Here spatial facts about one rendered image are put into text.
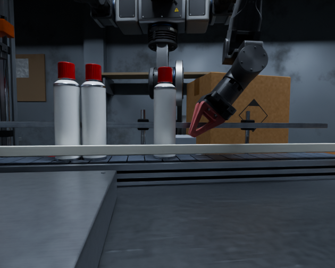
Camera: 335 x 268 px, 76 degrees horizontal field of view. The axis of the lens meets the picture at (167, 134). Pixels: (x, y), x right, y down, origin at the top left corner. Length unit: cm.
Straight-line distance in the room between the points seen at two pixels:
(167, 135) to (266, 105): 43
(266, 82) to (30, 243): 75
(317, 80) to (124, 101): 291
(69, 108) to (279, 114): 66
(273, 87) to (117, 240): 70
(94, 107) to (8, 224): 30
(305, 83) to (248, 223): 357
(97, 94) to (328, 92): 373
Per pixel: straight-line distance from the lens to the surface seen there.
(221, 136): 71
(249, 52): 47
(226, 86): 51
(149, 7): 104
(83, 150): 46
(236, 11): 56
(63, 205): 25
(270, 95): 82
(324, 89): 396
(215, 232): 30
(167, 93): 47
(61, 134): 49
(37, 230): 21
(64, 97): 49
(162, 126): 47
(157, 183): 45
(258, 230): 32
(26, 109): 417
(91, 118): 48
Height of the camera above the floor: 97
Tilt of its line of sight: 4 degrees down
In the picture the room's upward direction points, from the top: straight up
